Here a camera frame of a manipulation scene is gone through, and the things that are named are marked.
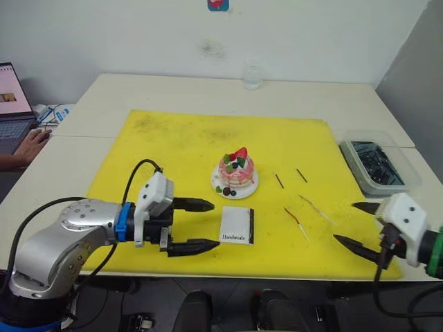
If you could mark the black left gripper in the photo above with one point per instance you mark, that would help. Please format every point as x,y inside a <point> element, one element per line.
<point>157,228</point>

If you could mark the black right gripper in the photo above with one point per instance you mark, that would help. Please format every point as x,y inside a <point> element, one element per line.
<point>392,246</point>

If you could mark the person's bare forearm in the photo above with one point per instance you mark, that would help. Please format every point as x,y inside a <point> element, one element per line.
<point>10,162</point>

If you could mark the green right robot arm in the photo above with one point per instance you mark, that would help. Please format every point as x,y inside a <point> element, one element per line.
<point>436,252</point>

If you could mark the white Handmade matchbox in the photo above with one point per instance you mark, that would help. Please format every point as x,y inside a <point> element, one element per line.
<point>235,221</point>

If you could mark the pink fruit-topped cake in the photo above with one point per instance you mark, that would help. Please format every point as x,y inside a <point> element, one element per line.
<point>239,171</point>

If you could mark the person's bare hand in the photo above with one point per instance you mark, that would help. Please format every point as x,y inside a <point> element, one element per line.
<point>33,143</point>

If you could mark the thin pale twisted candle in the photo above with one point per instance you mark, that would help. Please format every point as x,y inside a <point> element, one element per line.
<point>316,209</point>

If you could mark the white round plate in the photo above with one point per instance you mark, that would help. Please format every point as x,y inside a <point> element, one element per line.
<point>246,193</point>

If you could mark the clear plastic container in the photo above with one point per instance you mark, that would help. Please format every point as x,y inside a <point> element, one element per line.
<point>379,162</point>

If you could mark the thin red white candle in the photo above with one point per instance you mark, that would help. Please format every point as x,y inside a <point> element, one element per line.
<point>297,223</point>

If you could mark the yellow mat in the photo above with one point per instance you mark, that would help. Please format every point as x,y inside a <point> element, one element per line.
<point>173,155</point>

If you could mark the dark rounded shape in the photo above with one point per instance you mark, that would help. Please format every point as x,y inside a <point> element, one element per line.
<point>280,311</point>
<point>194,311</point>

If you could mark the clear water glass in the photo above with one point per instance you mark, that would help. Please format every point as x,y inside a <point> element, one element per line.
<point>251,79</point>

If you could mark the blue white small box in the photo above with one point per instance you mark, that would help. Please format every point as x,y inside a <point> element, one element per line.
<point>63,114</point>

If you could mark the black blue robot body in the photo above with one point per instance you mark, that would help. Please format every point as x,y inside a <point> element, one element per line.
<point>27,314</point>

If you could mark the grey laptop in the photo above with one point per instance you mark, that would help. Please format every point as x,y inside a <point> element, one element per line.
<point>12,103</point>

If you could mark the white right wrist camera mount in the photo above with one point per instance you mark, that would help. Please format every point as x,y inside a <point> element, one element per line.
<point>408,221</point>

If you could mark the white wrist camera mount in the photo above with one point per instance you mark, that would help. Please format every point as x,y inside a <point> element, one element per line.
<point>154,190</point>
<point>408,221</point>

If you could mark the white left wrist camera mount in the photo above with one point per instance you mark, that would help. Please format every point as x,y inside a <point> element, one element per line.
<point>154,190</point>

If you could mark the blue red wall sticker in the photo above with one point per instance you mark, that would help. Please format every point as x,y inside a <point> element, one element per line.
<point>218,5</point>

